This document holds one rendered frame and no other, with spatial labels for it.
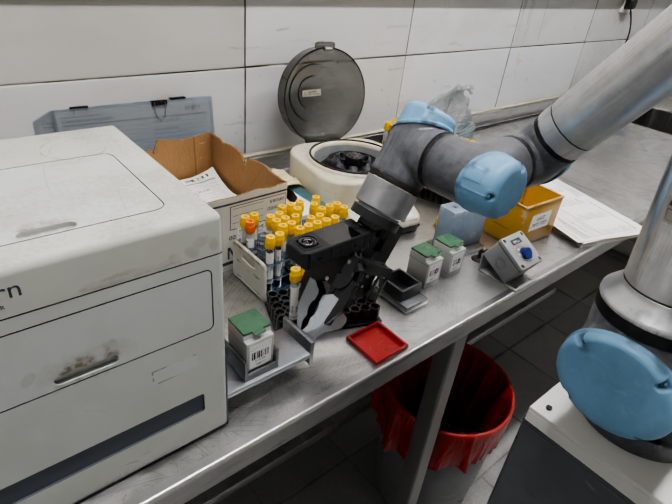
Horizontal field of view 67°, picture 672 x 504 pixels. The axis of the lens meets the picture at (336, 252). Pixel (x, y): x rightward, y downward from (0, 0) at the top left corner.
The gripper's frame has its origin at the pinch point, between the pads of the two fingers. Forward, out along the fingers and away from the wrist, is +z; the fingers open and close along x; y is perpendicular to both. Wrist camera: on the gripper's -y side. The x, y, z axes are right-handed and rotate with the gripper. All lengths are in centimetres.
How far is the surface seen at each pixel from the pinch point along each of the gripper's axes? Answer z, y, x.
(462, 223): -24.1, 36.9, 6.7
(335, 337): 0.4, 8.8, 0.7
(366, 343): -1.3, 11.3, -3.2
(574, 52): -104, 145, 60
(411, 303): -8.4, 21.2, -1.0
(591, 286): -27, 231, 29
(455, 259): -17.7, 32.3, 1.7
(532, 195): -37, 59, 7
